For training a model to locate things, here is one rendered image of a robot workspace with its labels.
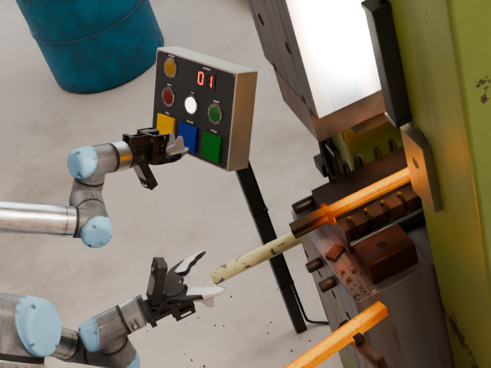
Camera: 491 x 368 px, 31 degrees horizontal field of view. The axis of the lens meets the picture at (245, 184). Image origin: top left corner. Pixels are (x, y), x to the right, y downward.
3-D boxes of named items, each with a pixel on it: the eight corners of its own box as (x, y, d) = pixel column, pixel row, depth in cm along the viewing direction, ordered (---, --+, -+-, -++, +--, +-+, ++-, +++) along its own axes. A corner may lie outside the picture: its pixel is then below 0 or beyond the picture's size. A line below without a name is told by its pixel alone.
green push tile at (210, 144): (218, 163, 243) (220, 137, 240) (200, 155, 248) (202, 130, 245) (223, 162, 244) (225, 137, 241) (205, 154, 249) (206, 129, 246)
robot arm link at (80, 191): (70, 228, 217) (78, 191, 211) (63, 202, 225) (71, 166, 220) (101, 230, 220) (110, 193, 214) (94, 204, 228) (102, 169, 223)
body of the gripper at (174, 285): (189, 291, 216) (145, 313, 214) (178, 268, 210) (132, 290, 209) (199, 311, 210) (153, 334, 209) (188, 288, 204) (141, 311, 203)
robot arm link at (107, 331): (86, 340, 212) (72, 317, 207) (128, 320, 214) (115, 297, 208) (93, 362, 206) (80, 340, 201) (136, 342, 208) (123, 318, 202)
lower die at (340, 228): (351, 254, 212) (343, 229, 207) (316, 208, 228) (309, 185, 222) (500, 179, 217) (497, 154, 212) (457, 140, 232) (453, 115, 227)
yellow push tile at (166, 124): (171, 144, 256) (173, 119, 253) (155, 137, 261) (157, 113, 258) (176, 143, 257) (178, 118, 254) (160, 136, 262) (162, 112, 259)
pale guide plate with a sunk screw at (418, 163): (434, 213, 177) (422, 150, 166) (412, 189, 183) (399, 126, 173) (443, 209, 177) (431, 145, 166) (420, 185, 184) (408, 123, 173)
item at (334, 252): (335, 246, 215) (335, 243, 215) (345, 250, 214) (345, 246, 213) (325, 258, 213) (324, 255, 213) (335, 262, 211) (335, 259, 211)
